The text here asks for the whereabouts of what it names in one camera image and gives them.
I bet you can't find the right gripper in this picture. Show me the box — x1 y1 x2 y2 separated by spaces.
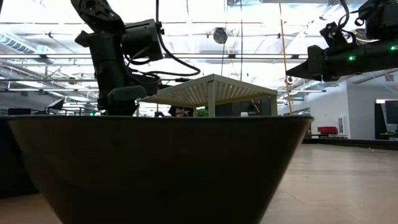
285 43 363 82

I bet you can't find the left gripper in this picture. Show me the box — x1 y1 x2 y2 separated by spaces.
93 30 161 116

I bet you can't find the large black wavy square plate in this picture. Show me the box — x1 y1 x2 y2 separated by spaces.
6 114 314 224

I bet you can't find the person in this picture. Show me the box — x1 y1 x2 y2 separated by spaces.
167 105 195 118

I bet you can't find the red box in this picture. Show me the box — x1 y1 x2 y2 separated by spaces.
317 125 339 136

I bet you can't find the black table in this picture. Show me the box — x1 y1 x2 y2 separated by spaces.
302 136 398 151

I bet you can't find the pale green perforated shelf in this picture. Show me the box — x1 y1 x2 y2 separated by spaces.
136 73 279 118

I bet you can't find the dark monitor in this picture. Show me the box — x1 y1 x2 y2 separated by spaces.
374 98 398 135

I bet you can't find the yellow hanging cord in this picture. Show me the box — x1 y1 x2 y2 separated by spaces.
278 0 294 116

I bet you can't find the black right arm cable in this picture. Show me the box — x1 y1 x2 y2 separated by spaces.
338 0 359 42

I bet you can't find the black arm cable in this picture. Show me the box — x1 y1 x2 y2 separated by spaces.
338 0 359 42
124 0 202 94

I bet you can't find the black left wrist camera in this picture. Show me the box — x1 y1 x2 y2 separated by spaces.
74 30 96 48

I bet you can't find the round ceiling cord reel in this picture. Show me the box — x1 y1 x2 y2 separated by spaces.
213 27 229 45

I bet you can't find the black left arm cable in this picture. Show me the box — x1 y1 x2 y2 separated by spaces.
124 0 202 94

